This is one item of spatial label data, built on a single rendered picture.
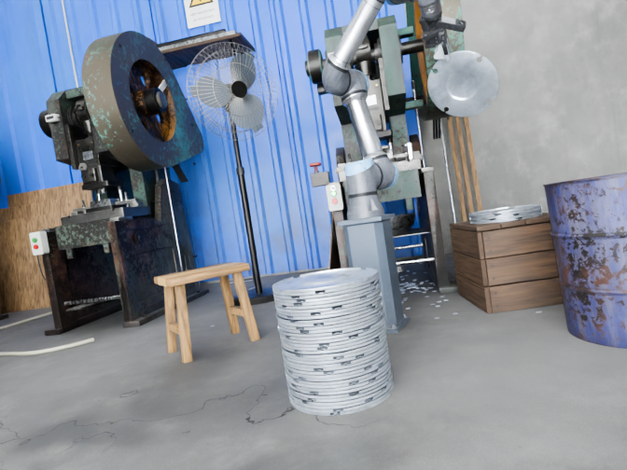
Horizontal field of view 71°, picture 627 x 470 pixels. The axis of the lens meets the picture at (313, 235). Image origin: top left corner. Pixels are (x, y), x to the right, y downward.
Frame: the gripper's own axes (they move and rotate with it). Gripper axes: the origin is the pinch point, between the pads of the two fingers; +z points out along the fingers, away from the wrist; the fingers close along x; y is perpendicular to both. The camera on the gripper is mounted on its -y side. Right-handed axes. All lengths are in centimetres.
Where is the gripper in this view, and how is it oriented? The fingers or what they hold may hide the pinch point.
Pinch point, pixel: (450, 58)
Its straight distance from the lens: 199.8
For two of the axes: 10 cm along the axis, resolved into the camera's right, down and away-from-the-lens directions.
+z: 4.3, 6.2, 6.6
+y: -8.7, 1.0, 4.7
